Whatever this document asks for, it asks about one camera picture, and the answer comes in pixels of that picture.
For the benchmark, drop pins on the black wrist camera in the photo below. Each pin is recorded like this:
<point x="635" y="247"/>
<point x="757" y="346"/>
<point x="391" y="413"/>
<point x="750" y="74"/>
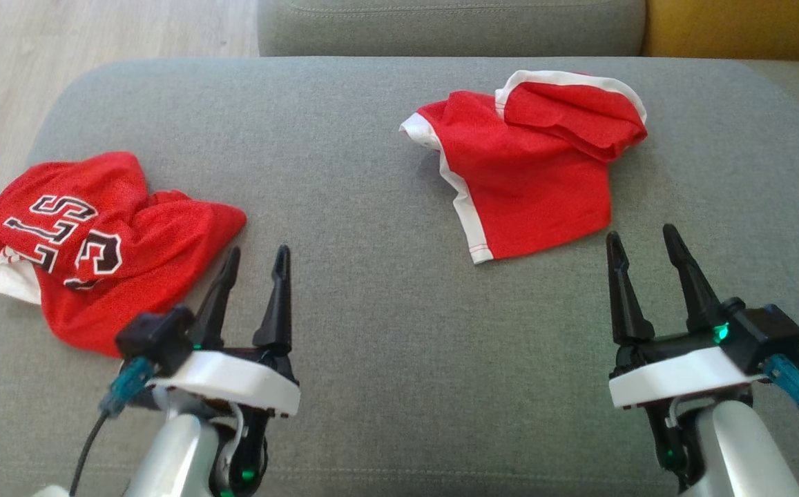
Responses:
<point x="157" y="338"/>
<point x="762" y="338"/>

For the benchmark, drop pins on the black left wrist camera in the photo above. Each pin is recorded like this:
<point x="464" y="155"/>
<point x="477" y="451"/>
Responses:
<point x="157" y="338"/>

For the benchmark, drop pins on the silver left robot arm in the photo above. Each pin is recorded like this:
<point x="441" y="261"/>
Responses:
<point x="171" y="455"/>

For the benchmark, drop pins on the red shorts with white trim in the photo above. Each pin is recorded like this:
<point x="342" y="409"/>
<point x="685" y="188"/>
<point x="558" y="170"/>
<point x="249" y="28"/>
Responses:
<point x="523" y="179"/>

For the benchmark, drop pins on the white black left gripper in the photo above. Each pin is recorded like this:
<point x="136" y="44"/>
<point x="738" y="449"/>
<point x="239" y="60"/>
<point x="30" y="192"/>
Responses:
<point x="233" y="379"/>

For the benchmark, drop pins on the grey sofa seat cushion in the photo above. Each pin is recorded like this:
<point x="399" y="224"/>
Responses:
<point x="385" y="310"/>

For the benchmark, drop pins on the red jersey with black lettering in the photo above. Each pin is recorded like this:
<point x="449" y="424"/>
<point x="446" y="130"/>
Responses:
<point x="157" y="235"/>

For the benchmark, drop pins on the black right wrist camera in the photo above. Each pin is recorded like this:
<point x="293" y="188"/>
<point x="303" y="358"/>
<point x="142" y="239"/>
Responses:
<point x="762" y="338"/>

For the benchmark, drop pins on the grey sofa back cushion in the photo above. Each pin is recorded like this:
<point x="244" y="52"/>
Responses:
<point x="440" y="27"/>

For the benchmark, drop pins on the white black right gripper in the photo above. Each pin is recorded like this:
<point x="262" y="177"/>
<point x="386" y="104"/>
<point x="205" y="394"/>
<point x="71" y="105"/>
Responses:
<point x="675" y="376"/>

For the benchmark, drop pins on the yellow sofa cushion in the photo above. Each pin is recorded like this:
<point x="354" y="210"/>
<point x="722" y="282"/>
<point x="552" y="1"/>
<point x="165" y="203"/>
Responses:
<point x="744" y="27"/>

